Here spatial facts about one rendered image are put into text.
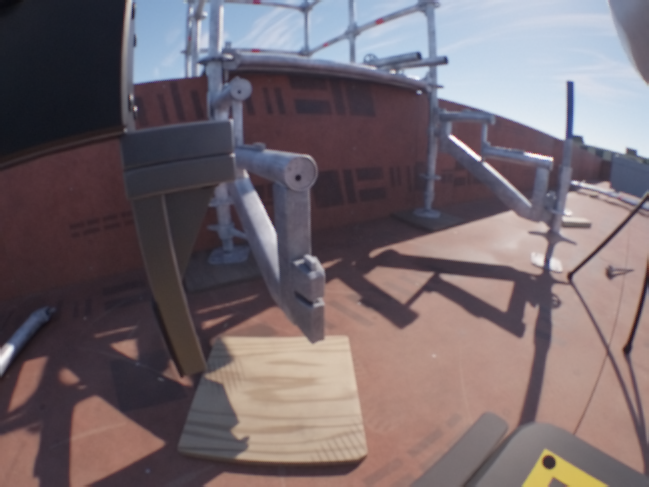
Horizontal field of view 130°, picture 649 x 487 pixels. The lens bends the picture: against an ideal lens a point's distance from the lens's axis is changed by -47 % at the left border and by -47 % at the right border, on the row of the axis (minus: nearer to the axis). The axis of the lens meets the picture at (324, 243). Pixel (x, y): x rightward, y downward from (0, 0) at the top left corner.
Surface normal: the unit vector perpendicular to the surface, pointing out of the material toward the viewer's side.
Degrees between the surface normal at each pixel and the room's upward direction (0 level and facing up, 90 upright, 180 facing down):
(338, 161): 90
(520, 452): 0
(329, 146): 90
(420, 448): 0
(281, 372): 0
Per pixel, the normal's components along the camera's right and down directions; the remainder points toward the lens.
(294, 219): 0.50, 0.33
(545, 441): -0.01, -0.93
